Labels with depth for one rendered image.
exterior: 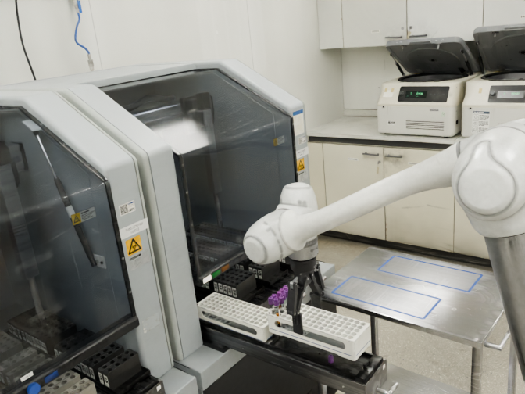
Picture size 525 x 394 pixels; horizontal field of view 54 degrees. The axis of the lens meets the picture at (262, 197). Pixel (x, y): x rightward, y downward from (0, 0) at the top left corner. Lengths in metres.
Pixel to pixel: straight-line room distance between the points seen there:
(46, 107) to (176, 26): 1.62
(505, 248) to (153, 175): 0.95
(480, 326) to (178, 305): 0.93
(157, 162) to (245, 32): 2.16
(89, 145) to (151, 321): 0.55
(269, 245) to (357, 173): 2.82
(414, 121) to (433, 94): 0.22
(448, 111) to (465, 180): 2.68
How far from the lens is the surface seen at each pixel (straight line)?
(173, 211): 1.60
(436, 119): 3.67
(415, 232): 3.98
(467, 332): 1.72
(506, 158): 0.97
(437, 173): 1.22
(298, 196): 1.37
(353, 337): 1.48
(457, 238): 3.88
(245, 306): 1.78
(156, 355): 1.70
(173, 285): 1.66
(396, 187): 1.24
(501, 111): 3.56
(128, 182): 1.48
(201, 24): 3.28
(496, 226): 1.02
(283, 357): 1.63
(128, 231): 1.50
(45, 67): 2.63
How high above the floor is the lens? 1.75
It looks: 19 degrees down
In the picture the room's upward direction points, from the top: 6 degrees counter-clockwise
